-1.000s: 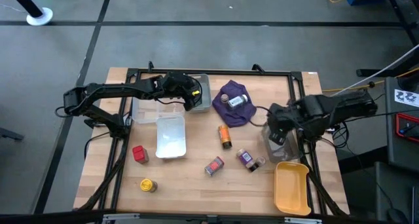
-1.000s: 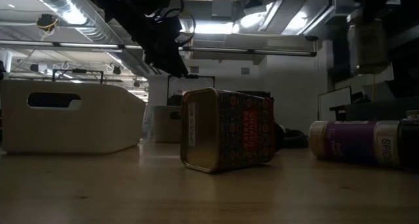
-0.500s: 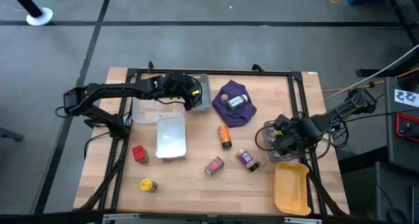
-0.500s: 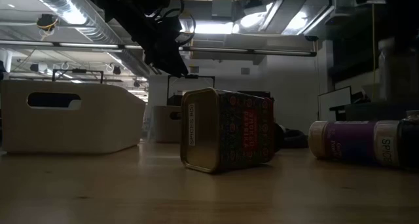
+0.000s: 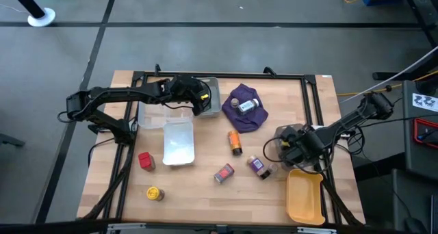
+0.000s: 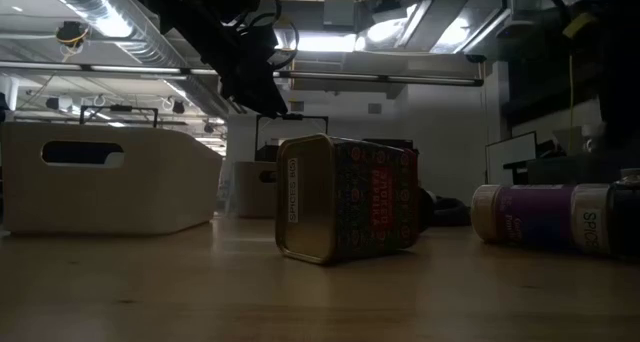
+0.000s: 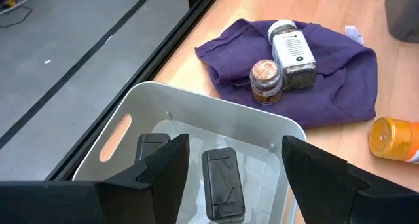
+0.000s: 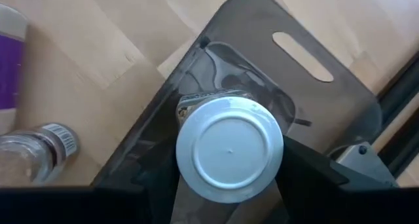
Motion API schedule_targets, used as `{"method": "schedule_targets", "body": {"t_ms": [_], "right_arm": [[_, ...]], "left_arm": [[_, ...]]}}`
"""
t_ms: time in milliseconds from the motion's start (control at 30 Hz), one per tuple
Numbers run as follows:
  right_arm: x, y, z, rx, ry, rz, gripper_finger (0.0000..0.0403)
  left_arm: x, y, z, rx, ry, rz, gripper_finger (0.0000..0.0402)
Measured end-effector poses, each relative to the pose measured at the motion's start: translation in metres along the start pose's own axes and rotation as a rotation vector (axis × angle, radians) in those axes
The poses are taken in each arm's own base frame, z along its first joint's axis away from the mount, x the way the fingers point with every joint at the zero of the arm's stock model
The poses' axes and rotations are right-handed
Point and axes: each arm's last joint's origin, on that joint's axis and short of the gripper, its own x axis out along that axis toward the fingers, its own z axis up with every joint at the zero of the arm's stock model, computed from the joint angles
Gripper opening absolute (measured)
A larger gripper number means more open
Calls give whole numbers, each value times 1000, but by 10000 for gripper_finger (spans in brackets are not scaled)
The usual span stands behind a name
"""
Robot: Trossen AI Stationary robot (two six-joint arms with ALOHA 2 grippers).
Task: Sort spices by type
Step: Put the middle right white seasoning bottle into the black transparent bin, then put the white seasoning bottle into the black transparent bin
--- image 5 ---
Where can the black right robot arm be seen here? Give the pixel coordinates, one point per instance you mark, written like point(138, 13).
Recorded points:
point(342, 124)

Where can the white sticker black print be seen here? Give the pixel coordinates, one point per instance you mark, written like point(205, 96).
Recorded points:
point(424, 102)

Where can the dark cabinet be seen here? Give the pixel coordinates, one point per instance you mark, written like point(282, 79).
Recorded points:
point(408, 158)

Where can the black desk leg frame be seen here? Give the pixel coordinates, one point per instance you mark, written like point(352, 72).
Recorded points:
point(421, 8)

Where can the purple label spice bottle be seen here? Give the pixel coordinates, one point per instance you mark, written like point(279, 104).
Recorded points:
point(257, 165)

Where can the smoked paprika tin red lid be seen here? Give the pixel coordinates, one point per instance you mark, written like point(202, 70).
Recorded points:
point(224, 173)
point(146, 160)

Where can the orange spice bottle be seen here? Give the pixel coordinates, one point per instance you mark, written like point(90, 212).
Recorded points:
point(234, 141)

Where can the white label spice bottle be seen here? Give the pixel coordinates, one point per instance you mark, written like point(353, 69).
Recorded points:
point(247, 106)

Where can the dark transparent plastic bin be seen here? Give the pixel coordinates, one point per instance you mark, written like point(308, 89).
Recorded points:
point(276, 138)

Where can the yellow-lid spice jar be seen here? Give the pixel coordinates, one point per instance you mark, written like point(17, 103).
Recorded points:
point(154, 193)

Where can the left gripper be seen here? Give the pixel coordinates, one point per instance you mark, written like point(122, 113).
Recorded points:
point(186, 88)

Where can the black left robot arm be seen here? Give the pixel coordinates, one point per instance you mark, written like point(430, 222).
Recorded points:
point(102, 93)

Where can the black stanchion post white base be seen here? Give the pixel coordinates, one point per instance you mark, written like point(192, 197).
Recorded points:
point(41, 17)

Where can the black crossbar silver brackets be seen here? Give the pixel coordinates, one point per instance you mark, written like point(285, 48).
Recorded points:
point(51, 227)

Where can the purple cloth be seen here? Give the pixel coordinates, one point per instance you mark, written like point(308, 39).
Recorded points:
point(246, 122)

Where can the white plastic bin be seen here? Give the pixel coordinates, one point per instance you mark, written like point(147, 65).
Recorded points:
point(178, 145)

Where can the red-framed device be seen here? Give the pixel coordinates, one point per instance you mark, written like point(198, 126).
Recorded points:
point(427, 134)

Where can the yellow plastic bin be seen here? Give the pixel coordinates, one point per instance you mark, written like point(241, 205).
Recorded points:
point(304, 199)

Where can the black table frame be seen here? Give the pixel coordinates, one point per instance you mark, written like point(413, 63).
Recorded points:
point(239, 75)

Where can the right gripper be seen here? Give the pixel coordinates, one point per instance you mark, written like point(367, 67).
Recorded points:
point(304, 145)

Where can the gray plastic bin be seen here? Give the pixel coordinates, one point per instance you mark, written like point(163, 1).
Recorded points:
point(215, 104)

